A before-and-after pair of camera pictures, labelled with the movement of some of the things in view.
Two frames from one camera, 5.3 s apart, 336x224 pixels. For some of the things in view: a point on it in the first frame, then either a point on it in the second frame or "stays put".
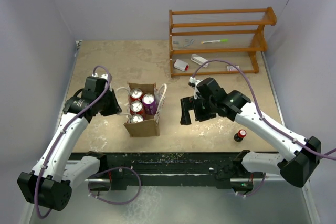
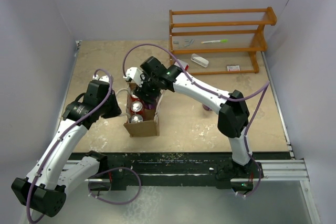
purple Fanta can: [136, 118] stays put
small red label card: [231, 68] stays put
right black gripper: [188, 103] to [141, 92]
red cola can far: [136, 94] stays put
